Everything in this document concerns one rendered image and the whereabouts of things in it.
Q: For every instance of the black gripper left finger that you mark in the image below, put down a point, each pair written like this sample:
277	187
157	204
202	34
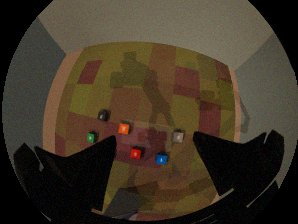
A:
86	172

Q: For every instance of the orange block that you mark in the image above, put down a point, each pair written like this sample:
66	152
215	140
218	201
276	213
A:
124	128

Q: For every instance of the red block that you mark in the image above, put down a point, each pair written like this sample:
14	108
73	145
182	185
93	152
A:
136	153

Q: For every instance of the blue block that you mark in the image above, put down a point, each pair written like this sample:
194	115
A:
161	159

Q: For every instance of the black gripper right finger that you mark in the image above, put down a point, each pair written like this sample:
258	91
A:
224	159

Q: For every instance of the small green block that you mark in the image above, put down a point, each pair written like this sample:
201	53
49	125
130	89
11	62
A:
92	137

